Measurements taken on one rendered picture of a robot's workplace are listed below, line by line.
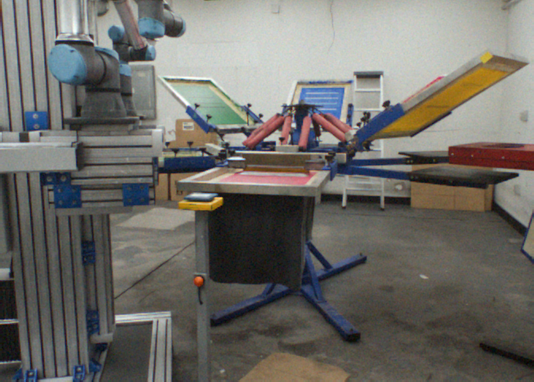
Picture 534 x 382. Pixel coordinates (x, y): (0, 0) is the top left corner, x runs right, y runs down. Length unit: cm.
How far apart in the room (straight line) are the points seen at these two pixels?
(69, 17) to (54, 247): 86
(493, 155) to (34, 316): 210
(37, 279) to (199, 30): 548
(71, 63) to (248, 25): 541
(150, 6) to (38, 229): 96
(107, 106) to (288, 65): 513
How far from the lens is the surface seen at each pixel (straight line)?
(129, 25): 237
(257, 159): 246
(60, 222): 195
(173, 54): 718
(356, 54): 656
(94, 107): 168
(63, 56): 158
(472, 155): 247
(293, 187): 184
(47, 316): 208
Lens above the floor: 129
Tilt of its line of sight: 9 degrees down
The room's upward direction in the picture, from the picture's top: straight up
